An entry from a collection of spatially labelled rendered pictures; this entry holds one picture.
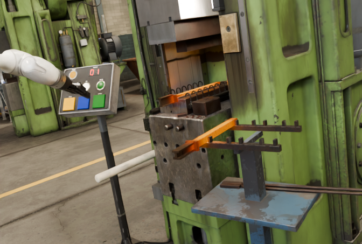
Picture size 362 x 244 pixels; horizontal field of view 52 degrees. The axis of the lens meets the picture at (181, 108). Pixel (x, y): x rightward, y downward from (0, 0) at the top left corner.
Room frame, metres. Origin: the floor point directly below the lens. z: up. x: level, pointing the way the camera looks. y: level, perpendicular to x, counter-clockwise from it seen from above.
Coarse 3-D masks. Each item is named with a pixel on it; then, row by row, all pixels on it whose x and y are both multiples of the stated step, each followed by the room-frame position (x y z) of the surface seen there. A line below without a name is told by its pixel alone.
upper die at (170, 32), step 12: (156, 24) 1.86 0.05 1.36; (168, 24) 1.80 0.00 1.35; (180, 24) 1.80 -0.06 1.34; (192, 24) 1.86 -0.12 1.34; (204, 24) 1.92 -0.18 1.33; (216, 24) 1.98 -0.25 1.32; (156, 36) 1.87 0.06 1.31; (168, 36) 1.81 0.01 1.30; (180, 36) 1.80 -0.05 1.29; (192, 36) 1.85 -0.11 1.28; (204, 36) 1.91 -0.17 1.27
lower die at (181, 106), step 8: (208, 88) 1.97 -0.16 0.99; (216, 88) 1.95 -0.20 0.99; (224, 88) 1.98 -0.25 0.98; (184, 96) 1.84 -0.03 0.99; (192, 96) 1.82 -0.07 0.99; (200, 96) 1.85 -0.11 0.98; (176, 104) 1.82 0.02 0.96; (184, 104) 1.78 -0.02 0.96; (168, 112) 1.87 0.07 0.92; (176, 112) 1.83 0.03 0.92; (184, 112) 1.79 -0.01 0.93; (192, 112) 1.80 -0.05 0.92
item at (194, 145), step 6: (228, 120) 1.44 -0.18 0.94; (234, 120) 1.44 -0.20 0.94; (222, 126) 1.37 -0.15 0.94; (228, 126) 1.40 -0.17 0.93; (210, 132) 1.31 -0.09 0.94; (216, 132) 1.32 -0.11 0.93; (222, 132) 1.36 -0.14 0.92; (198, 138) 1.25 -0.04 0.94; (204, 138) 1.26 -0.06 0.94; (186, 144) 1.19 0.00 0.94; (192, 144) 1.20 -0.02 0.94; (198, 144) 1.21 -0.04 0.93; (174, 150) 1.15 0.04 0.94; (180, 150) 1.15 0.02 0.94; (186, 150) 1.18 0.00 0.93; (192, 150) 1.20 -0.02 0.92; (198, 150) 1.21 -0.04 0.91; (180, 156) 1.15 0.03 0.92
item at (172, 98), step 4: (208, 84) 2.03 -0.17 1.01; (212, 84) 2.01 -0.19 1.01; (196, 88) 1.95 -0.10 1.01; (200, 88) 1.94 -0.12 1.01; (184, 92) 1.89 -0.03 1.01; (188, 92) 1.88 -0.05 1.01; (164, 96) 1.78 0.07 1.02; (168, 96) 1.78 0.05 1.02; (172, 96) 1.81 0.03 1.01; (176, 96) 1.81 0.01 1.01; (160, 100) 1.76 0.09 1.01; (164, 100) 1.77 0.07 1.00; (168, 100) 1.79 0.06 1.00; (172, 100) 1.81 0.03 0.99; (176, 100) 1.80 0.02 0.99; (160, 104) 1.76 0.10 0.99; (164, 104) 1.77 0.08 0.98; (168, 104) 1.78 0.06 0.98
